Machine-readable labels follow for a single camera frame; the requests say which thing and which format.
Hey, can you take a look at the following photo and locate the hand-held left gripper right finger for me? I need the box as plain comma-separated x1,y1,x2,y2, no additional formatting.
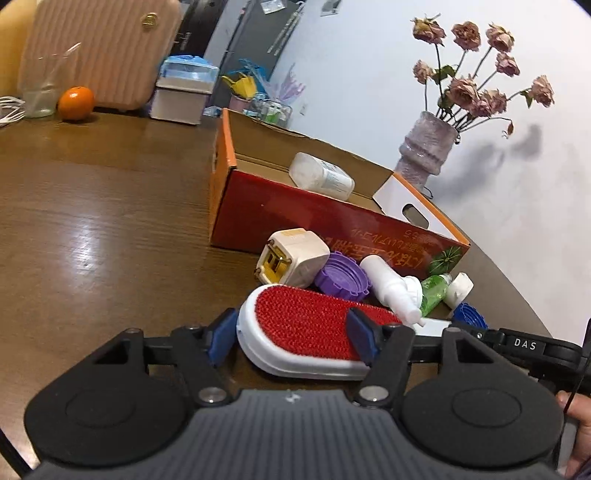
346,307,509,408

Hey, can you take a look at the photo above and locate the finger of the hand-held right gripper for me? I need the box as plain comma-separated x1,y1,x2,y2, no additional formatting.
468,326,504,350

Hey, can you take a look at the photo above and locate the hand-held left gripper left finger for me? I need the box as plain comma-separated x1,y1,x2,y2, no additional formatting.
95,308,241,408

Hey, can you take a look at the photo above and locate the blue plastic cap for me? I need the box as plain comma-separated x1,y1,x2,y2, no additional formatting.
451,302,489,331

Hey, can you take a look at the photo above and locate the roll of white tape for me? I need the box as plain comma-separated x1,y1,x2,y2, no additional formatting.
443,272,475,310

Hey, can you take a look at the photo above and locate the white spray bottle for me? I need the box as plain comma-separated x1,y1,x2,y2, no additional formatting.
359,255,428,326

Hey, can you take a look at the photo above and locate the purple plastic cap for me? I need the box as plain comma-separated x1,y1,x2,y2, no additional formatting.
315,252,373,304

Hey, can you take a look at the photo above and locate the red and white lint brush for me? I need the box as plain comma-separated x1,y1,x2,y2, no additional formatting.
235,284,451,381

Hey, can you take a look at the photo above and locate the green tube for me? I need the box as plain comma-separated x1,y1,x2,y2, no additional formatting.
418,272,456,317

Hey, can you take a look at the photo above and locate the cream power adapter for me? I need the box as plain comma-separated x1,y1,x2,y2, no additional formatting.
254,228,331,288

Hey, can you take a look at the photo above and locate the orange cardboard box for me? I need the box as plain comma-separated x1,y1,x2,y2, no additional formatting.
209,107,472,298

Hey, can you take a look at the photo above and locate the person's right hand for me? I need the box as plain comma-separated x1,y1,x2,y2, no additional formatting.
556,390,591,479

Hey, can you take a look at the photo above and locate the white pill bottle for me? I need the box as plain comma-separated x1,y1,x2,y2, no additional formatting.
288,152,356,202

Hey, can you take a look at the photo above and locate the pink ribbed vase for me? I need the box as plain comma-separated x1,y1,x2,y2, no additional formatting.
394,111,461,193

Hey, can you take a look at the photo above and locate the white storage box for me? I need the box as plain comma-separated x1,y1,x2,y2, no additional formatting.
150,76,214,127

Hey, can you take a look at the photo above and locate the dried rose bouquet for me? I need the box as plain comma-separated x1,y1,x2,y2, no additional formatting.
411,14,556,140

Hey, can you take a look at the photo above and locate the yellow plastic toy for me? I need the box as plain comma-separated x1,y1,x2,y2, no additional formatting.
222,74,257,100

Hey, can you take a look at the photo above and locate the orange fruit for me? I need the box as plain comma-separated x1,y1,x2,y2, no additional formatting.
57,86,96,123

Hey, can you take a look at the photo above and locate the clear drinking glass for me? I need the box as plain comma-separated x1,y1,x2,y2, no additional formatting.
18,43,82,119

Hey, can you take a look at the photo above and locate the pink ribbed suitcase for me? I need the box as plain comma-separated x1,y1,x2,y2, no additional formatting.
21,0,184,112

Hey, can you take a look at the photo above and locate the grey refrigerator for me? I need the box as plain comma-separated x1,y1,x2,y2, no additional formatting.
203,0,306,108

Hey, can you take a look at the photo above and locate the wire storage rack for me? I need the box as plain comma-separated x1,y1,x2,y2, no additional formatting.
252,92,294,131

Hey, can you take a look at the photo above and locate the black cable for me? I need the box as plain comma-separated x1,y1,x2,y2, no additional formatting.
0,427,29,478

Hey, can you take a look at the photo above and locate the purple wall sticker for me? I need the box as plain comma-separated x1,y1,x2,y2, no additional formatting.
274,64,306,103

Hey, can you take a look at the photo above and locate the white charger cable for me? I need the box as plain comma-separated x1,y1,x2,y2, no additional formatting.
0,95,27,128

